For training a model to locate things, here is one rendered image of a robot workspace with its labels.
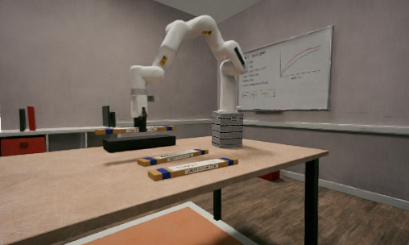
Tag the tan flat pack with white e6013 label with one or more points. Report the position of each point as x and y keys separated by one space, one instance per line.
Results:
x=185 y=169

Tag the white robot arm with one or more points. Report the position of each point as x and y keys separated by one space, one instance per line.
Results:
x=228 y=51

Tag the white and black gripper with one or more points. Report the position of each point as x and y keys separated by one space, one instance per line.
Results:
x=139 y=107

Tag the black rectangular slab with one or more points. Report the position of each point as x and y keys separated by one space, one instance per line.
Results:
x=120 y=144

